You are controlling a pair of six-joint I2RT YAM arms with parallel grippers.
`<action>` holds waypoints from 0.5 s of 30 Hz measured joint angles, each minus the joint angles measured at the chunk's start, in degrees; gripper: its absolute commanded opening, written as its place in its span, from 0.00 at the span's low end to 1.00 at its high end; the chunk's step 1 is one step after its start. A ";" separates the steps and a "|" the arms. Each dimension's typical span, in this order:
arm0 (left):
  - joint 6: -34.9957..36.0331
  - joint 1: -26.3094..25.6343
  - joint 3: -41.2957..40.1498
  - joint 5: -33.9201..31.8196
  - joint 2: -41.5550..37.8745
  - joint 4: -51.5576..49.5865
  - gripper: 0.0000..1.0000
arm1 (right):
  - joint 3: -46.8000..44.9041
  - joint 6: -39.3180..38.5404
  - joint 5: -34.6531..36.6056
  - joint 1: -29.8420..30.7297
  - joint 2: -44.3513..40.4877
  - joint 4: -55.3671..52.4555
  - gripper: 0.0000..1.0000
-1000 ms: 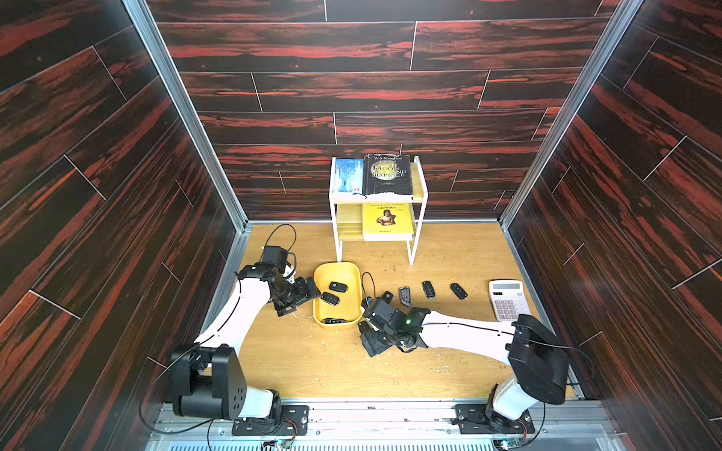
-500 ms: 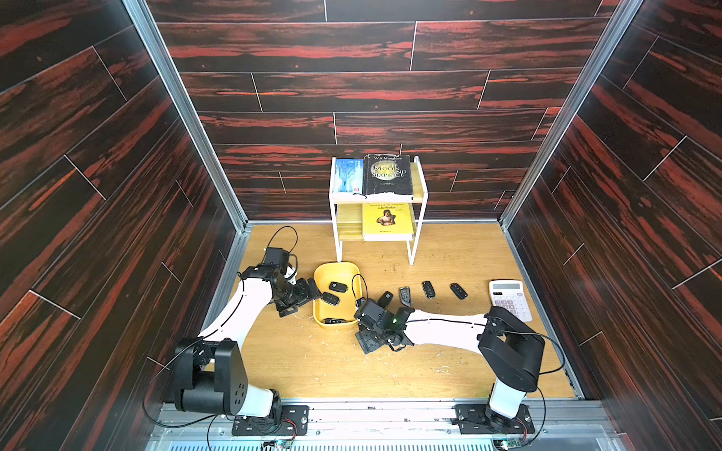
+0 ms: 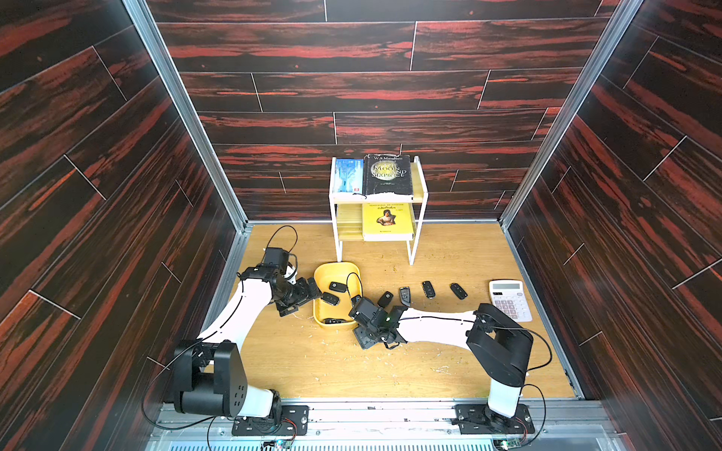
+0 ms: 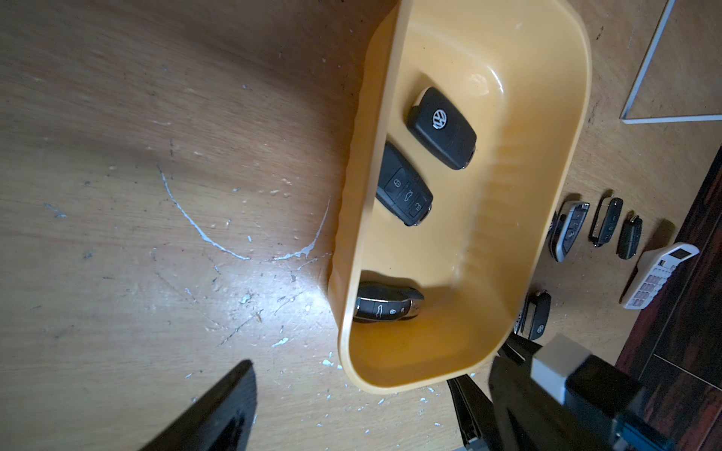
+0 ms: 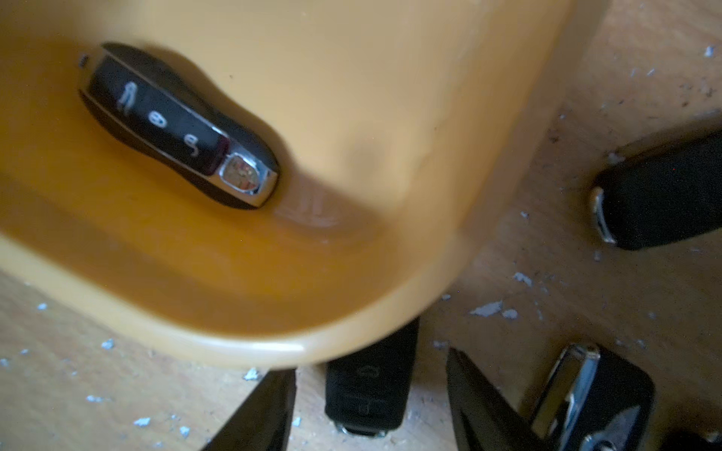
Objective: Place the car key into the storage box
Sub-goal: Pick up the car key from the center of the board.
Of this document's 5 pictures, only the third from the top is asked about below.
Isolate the white metal shelf rack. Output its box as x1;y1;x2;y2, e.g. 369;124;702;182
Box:
328;154;429;264

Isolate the black car key with ring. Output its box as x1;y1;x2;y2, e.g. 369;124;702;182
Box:
399;287;411;307

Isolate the yellow storage tray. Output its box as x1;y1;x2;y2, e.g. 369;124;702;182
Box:
313;262;362;331

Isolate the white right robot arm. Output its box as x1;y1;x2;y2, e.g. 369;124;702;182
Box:
350;295;534;434

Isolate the black flip car key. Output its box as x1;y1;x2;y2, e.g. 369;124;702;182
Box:
377;291;394;309

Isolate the black hardcover book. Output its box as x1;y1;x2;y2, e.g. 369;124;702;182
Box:
362;154;413;197

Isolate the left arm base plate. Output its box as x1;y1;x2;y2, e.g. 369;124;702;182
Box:
231;405;309;437

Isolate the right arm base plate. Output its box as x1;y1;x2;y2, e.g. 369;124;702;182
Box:
452;404;536;435

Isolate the aluminium rail frame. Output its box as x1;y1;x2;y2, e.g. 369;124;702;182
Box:
146;398;631;450

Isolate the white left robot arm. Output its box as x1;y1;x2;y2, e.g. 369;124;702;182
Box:
171;247;321;430

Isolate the blue book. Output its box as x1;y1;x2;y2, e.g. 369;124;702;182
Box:
333;159;364;195

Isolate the glossy black car key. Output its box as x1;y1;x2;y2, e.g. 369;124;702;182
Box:
449;283;468;300

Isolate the yellow book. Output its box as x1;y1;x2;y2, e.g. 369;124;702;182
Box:
362;203;415;242

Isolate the white calculator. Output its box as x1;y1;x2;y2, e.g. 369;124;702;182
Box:
489;280;533;323

